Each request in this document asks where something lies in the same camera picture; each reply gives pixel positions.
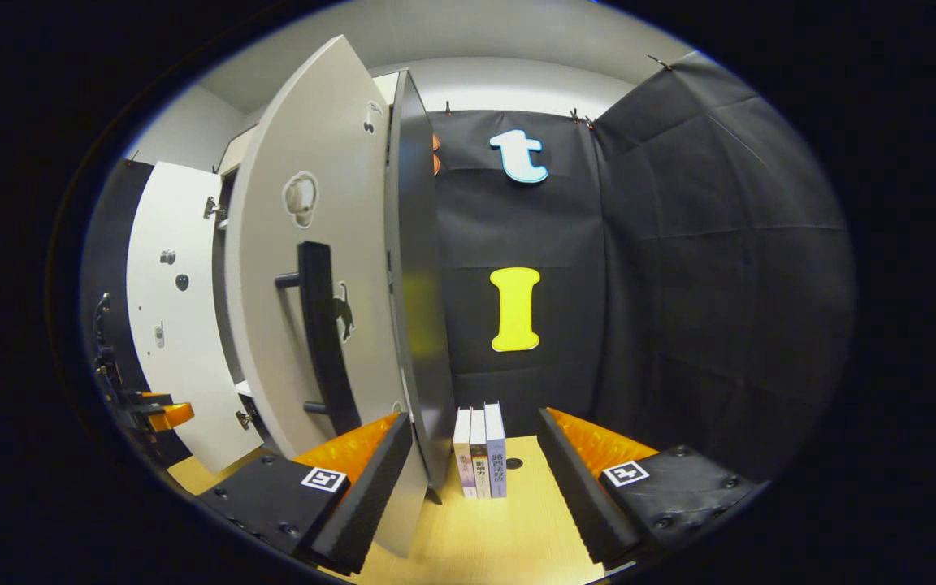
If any cream spine book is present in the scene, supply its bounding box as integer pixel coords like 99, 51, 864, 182
470, 409, 492, 499

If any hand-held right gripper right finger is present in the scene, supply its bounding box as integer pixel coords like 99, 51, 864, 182
537, 406, 761, 570

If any black door handle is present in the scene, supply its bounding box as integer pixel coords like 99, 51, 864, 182
275, 241, 362, 437

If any white cat sticker cabinet door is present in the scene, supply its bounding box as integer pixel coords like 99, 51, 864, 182
224, 34, 430, 560

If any white shoe cabinet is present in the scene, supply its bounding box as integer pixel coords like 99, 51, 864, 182
127, 34, 457, 560

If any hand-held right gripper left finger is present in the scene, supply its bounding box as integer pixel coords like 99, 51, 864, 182
196, 409, 414, 574

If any black backdrop cloth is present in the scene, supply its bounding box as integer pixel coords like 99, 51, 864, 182
82, 50, 855, 480

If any white phone sticker cabinet door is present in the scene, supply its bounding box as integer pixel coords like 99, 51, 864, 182
127, 161, 264, 475

